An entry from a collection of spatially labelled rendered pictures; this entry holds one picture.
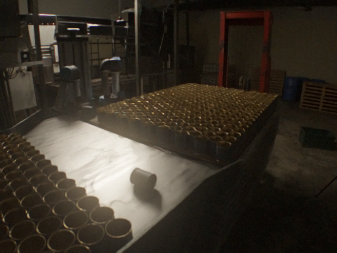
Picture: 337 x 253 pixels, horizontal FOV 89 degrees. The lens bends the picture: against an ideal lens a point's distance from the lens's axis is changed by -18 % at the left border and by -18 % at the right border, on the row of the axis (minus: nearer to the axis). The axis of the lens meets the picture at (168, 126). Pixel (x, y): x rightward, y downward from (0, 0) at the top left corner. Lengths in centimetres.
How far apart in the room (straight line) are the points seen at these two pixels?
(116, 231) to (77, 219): 12
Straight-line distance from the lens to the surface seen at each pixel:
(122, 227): 61
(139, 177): 78
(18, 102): 339
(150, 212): 71
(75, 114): 195
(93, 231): 61
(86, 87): 240
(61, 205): 70
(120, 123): 137
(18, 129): 156
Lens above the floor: 156
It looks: 20 degrees down
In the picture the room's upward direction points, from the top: straight up
